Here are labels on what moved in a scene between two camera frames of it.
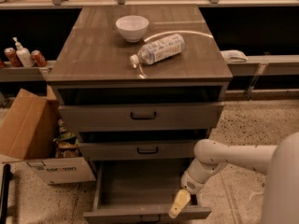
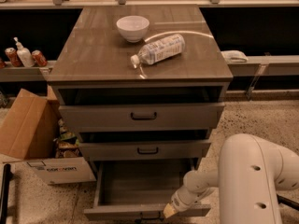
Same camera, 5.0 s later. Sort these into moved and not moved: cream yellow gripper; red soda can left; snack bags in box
Moved: cream yellow gripper
Not moved: snack bags in box; red soda can left
